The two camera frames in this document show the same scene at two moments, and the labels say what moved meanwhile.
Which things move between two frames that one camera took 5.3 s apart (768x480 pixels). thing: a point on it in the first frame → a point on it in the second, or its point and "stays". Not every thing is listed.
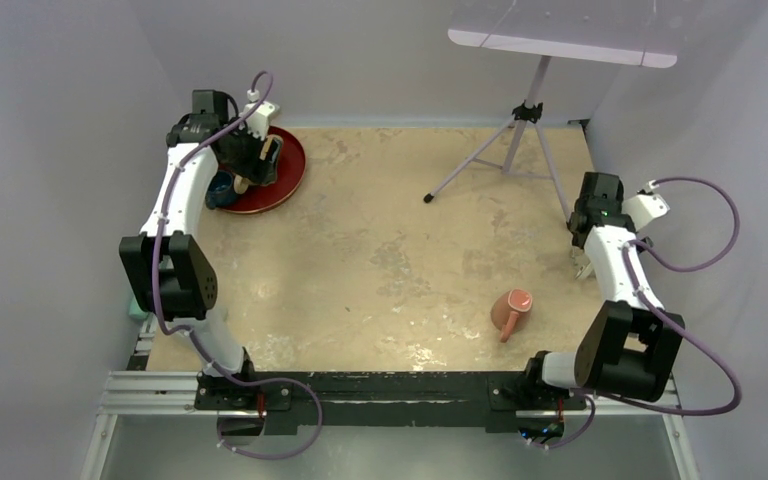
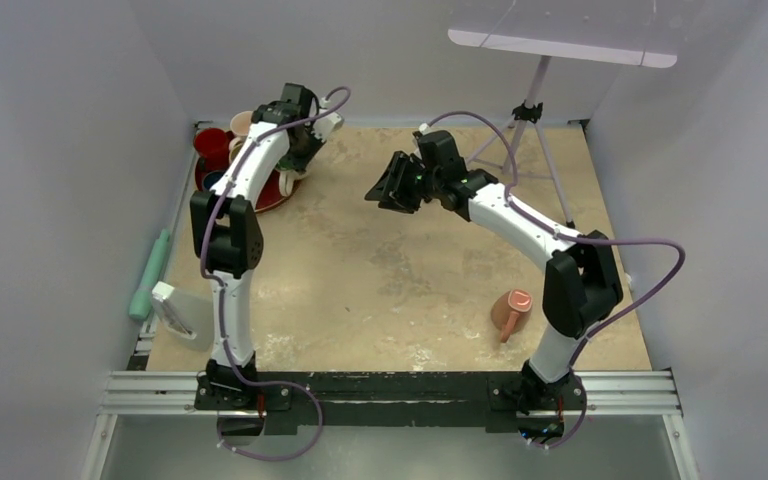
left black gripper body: [244, 156] → [301, 153]
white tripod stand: [529, 112] stays
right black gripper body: [569, 221] → [415, 185]
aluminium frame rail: [174, 394] stays
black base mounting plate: [284, 400] stays
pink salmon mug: [510, 311] stays
